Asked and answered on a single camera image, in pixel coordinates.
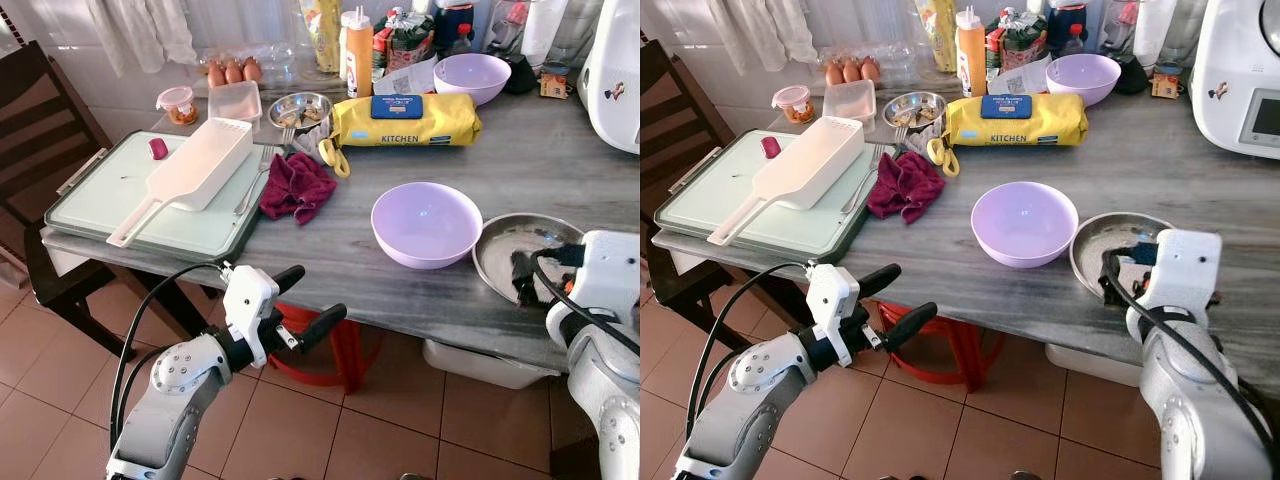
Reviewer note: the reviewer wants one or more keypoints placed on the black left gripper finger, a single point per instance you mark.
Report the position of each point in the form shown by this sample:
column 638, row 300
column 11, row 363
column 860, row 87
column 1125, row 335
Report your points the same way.
column 322, row 326
column 910, row 326
column 289, row 279
column 879, row 280

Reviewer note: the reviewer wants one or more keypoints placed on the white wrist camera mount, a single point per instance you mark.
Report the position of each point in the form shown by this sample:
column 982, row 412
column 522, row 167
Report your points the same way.
column 832, row 300
column 248, row 300
column 1185, row 270
column 610, row 270

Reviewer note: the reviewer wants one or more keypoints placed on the yellow kitchen cloth package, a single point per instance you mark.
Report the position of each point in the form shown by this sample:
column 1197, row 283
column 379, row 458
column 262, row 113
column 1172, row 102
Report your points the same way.
column 410, row 128
column 1020, row 128

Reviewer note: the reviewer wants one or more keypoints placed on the white plastic box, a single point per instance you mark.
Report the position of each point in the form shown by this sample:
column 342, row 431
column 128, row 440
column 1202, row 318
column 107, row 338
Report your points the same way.
column 480, row 365
column 1090, row 365

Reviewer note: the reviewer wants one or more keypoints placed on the lilac plastic bowl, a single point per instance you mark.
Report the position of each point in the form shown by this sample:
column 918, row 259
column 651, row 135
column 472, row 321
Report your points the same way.
column 470, row 78
column 1025, row 225
column 425, row 225
column 1082, row 78

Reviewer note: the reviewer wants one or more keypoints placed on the brown egg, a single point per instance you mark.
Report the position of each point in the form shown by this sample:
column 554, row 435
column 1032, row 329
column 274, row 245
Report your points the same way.
column 870, row 69
column 234, row 72
column 834, row 73
column 252, row 70
column 852, row 71
column 216, row 74

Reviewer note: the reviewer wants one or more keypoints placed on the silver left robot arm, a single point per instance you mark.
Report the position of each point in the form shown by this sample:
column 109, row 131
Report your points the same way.
column 745, row 400
column 175, row 400

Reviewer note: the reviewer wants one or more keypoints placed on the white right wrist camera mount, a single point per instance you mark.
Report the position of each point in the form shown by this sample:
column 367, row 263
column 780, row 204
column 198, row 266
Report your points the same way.
column 1185, row 270
column 610, row 270

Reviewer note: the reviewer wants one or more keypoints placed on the white curtain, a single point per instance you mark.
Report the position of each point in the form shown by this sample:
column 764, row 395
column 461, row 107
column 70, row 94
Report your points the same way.
column 130, row 25
column 760, row 25

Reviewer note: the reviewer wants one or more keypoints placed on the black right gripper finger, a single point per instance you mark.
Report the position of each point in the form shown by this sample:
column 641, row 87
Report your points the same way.
column 1118, row 282
column 528, row 280

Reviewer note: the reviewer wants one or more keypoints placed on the orange sauce bottle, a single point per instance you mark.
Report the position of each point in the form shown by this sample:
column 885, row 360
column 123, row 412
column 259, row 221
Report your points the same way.
column 970, row 55
column 357, row 55

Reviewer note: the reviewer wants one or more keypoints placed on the small pink-lidded plastic cup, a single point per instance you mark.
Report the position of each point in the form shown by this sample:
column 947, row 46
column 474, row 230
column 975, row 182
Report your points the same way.
column 791, row 104
column 177, row 105

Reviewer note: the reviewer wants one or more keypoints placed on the white kitchen appliance with display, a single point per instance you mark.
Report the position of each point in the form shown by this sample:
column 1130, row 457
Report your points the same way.
column 1230, row 70
column 615, row 80

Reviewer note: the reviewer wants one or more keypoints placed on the dark red cloth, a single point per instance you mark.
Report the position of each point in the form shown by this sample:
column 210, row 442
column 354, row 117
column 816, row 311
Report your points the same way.
column 905, row 188
column 297, row 190

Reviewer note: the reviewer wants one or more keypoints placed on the pale green cutting board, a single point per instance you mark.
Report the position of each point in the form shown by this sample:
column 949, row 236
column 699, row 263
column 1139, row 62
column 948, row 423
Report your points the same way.
column 110, row 190
column 715, row 190

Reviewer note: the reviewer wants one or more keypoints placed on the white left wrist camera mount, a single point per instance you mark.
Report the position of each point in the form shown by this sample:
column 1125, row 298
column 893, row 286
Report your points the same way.
column 248, row 300
column 832, row 300

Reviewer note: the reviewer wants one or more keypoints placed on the dark wooden chair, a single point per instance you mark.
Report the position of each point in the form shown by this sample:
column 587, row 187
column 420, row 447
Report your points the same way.
column 670, row 120
column 45, row 120

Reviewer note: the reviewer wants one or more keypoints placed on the red plastic stool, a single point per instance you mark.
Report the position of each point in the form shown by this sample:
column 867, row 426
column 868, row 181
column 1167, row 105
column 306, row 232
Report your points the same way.
column 950, row 350
column 345, row 350

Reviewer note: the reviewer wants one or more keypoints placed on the yellow food packet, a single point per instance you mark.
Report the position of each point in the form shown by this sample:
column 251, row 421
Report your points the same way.
column 322, row 35
column 938, row 35

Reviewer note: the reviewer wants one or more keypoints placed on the metal fork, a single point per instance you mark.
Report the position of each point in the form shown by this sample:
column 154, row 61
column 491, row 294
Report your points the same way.
column 255, row 185
column 862, row 185

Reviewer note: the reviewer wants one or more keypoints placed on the round stainless steel plate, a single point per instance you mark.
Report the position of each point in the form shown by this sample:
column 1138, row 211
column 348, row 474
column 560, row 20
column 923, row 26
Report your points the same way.
column 500, row 245
column 1095, row 235

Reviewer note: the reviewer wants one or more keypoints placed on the black rounded object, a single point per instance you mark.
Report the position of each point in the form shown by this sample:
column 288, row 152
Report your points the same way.
column 520, row 78
column 1132, row 78

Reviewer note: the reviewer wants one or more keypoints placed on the colourful food bag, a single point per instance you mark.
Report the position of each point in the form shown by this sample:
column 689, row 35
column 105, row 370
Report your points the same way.
column 408, row 40
column 1020, row 40

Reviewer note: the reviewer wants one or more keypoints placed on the small red object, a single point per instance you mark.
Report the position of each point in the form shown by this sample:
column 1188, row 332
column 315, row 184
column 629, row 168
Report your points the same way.
column 770, row 148
column 158, row 149

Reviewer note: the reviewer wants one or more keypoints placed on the white printed paper bag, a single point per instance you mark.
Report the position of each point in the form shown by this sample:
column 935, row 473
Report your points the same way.
column 405, row 80
column 1018, row 80

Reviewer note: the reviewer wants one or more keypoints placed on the small steel bowl with food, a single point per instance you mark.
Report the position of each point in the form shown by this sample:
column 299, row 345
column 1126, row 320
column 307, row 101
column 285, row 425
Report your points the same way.
column 914, row 112
column 300, row 112

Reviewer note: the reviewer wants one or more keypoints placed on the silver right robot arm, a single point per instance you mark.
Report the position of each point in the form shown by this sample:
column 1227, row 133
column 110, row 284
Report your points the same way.
column 605, row 390
column 1195, row 410

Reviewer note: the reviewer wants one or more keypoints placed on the small labelled jar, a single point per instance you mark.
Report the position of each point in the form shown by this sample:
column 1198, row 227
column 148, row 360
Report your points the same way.
column 1166, row 82
column 555, row 82

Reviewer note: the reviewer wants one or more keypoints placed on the clear plastic food container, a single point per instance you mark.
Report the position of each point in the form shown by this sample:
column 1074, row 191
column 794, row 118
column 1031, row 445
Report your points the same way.
column 235, row 102
column 850, row 101

